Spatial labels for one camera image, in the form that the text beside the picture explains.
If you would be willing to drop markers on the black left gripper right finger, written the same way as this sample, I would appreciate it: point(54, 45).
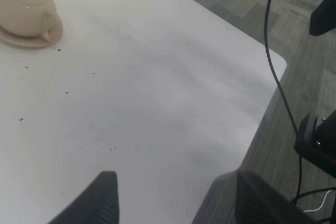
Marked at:
point(244, 197)

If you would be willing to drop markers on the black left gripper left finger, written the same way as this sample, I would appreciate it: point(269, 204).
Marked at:
point(98, 203)

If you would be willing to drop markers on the brown teapot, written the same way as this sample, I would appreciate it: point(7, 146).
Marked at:
point(28, 18)

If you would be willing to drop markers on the brown teapot saucer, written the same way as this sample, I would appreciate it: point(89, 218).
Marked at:
point(55, 35)

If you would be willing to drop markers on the black mount lower right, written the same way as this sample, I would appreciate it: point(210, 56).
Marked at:
point(316, 142)

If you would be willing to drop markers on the black bracket upper right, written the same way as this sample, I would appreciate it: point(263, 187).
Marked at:
point(322, 19)

